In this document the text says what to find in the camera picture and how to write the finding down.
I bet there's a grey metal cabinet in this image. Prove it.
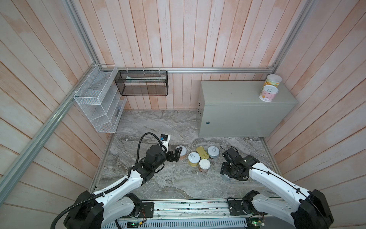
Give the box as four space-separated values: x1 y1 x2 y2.
197 81 298 137

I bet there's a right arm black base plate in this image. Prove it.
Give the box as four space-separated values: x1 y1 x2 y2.
227 200 256 216

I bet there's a blue label can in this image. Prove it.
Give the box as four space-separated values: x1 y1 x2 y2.
207 146 220 159

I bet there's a small brown white-lid can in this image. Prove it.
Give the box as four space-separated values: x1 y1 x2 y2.
199 159 211 173

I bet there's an orange yellow label can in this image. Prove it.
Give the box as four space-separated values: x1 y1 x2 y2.
264 74 282 87

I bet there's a yellow can lying down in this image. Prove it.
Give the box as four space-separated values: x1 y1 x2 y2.
196 146 210 159

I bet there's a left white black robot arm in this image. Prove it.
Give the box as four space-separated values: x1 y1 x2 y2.
61 145 183 229

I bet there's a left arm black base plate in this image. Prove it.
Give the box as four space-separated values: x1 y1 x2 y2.
124 202 154 219

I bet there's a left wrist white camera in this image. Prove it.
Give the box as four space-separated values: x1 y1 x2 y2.
160 134 171 150

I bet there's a black mesh wall basket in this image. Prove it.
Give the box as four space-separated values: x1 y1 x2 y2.
114 70 169 96

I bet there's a black corrugated cable conduit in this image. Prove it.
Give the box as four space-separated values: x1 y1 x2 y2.
50 132 166 229

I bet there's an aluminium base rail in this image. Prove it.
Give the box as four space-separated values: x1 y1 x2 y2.
71 198 311 222

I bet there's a horizontal aluminium wall rail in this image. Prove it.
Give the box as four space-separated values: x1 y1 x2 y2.
101 65 274 74

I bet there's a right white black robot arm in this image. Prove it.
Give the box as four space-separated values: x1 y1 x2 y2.
220 146 334 229

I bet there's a yellow label can upright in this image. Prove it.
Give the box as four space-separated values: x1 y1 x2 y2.
188 152 201 167

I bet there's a left aluminium frame rail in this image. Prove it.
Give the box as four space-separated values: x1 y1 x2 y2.
1 64 97 205

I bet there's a white wire mesh shelf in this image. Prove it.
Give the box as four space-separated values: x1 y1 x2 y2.
74 65 127 133

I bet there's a pink label can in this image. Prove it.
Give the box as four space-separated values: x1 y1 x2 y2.
259 85 279 103

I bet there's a brown label can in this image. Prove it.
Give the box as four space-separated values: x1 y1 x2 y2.
175 146 187 160

